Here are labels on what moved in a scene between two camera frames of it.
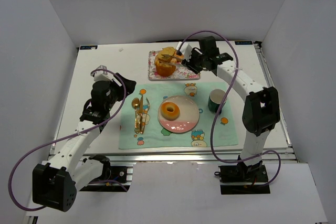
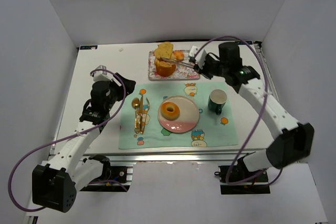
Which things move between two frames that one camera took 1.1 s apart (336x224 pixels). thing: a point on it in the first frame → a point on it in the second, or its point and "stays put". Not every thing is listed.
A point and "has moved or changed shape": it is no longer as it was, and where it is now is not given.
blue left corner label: (88, 47) stays put
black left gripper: (122, 87) stays put
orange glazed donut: (169, 115) stays put
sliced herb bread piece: (166, 53) has moved or changed shape
